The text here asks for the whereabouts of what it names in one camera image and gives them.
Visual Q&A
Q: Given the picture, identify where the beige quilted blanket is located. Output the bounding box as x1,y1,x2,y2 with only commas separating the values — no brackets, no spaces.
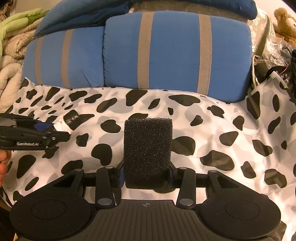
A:
0,17,47,114

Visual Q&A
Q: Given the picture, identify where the brown plush toy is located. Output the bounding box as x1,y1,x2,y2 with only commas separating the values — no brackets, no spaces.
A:
274,8,296,44

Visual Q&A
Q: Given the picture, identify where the wide blue grey-striped pillow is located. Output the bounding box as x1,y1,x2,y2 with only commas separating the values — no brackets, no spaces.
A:
103,11,253,103

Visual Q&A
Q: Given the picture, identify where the person's left hand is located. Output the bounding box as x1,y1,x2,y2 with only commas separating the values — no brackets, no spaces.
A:
0,149,12,186

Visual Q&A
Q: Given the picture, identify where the green plush cloth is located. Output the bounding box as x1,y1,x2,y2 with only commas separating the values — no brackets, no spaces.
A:
0,8,50,57

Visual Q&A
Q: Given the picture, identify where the cow print blanket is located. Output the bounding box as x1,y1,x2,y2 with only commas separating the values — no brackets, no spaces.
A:
0,77,296,220

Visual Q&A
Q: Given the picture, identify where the narrow blue grey-striped pillow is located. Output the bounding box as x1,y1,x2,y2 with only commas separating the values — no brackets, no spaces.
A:
23,25,105,90

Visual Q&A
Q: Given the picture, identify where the dark blue blanket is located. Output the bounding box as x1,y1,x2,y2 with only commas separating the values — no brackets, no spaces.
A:
33,0,258,37

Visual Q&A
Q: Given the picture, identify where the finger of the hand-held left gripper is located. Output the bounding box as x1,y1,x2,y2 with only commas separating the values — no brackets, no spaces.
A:
0,113,55,131
0,126,71,143

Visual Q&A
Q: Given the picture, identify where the dark cloth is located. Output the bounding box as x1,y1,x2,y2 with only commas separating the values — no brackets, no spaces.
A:
265,49,296,102

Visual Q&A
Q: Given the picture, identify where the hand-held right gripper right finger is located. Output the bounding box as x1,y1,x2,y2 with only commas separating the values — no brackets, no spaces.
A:
167,162,242,208

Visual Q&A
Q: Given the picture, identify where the black foam sponge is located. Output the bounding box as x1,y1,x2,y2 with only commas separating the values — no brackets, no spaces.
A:
123,118,174,190

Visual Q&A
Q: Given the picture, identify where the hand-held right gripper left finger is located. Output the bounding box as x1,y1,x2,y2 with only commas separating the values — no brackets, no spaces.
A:
52,162,126,207

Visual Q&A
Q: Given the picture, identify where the clear plastic bag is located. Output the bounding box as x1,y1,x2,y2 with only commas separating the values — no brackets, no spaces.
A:
251,10,296,70

